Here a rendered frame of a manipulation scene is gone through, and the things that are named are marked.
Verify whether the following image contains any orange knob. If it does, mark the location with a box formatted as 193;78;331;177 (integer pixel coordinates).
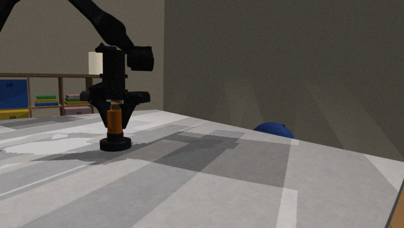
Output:
107;110;123;134

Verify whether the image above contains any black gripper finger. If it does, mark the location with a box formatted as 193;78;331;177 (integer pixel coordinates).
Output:
119;103;139;129
89;102;111;128

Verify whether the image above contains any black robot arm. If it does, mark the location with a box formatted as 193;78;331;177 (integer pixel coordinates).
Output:
0;0;154;101

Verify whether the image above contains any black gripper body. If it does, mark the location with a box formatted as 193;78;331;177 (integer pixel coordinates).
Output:
80;69;151;104

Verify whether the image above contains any black round pedestal with shaft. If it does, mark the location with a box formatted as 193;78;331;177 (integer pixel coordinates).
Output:
100;132;131;152

